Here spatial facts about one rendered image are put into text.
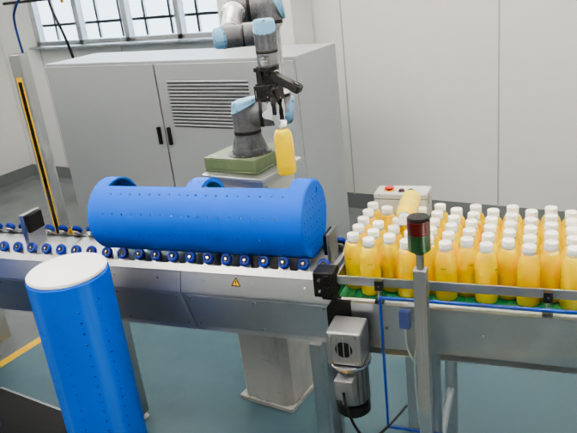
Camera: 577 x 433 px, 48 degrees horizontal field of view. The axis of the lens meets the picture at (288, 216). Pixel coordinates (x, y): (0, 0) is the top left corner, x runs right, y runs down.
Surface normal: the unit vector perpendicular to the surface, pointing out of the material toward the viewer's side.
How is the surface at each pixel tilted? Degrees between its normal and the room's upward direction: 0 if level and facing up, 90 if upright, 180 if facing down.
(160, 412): 0
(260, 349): 90
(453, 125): 90
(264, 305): 109
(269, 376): 90
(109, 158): 90
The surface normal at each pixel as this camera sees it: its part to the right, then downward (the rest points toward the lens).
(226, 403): -0.11, -0.93
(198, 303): -0.28, 0.66
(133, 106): -0.51, 0.36
